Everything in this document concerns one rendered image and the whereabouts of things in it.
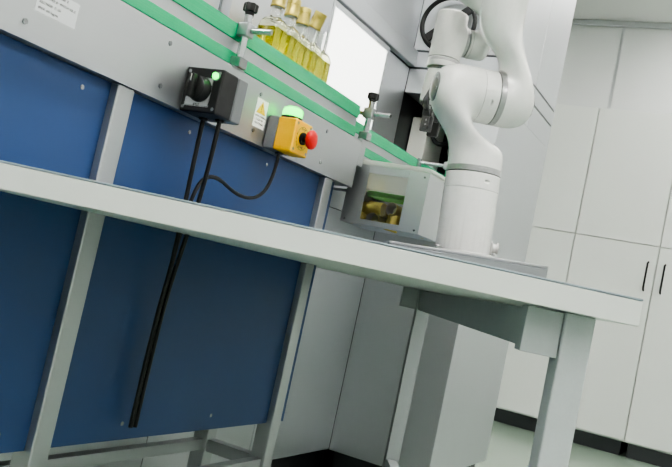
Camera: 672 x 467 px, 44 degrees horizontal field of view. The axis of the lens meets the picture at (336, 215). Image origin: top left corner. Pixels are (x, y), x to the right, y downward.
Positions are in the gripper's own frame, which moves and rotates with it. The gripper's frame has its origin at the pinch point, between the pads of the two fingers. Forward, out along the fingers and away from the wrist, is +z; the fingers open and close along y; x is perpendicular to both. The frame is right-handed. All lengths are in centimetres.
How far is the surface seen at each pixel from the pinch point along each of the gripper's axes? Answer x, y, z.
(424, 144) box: -34, -84, -12
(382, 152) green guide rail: -22.5, -23.6, 4.2
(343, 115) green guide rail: -13.7, 23.3, 4.6
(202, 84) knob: -7, 90, 17
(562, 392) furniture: 62, 92, 52
